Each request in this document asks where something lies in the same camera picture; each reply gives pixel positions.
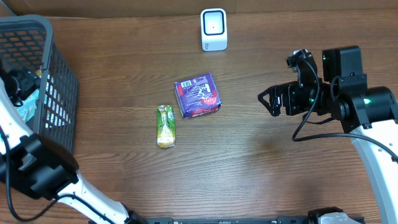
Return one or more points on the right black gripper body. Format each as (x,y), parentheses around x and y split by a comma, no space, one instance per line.
(299,98)

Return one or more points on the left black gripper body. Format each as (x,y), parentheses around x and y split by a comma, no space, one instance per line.
(23,84)

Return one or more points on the teal package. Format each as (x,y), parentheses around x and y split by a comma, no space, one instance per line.
(27,110)

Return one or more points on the purple snack package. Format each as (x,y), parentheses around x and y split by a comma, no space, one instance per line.
(197,96)

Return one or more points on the green yellow snack pouch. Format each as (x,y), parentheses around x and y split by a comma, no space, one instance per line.
(166,135)

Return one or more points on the white tube with gold cap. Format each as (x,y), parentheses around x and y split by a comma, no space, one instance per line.
(38,73)

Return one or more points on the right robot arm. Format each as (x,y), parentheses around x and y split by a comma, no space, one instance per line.
(367,115)

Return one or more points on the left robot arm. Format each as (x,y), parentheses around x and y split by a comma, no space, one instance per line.
(40,168)

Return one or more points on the grey plastic basket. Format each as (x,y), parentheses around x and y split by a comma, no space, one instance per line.
(27,44)

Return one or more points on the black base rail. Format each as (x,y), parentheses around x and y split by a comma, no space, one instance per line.
(278,220)

